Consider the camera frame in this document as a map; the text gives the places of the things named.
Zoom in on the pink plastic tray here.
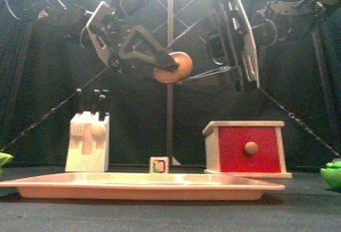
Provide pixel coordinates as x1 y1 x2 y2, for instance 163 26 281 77
0 171 286 201

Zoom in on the white wooden cutlery holder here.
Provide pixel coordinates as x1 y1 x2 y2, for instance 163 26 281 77
64 111 111 173

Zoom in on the thin diagonal frame cord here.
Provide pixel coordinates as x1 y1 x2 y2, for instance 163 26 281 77
0 0 223 152
132 0 341 159

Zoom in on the green toy vegetable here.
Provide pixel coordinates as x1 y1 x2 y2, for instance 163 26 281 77
318 158 341 192
0 151 15 177

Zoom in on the black cutlery handle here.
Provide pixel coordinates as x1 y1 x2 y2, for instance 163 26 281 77
75 88 85 115
97 94 111 121
91 89 101 114

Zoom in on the tan toy egg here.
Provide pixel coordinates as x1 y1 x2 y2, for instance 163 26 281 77
152 51 194 85

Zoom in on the wooden box red drawer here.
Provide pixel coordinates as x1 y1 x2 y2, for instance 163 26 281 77
200 119 294 180

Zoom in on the vertical metal frame pole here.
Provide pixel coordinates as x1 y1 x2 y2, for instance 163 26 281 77
167 0 175 165

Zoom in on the small wooden picture block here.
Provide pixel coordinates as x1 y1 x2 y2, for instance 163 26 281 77
150 156 171 174

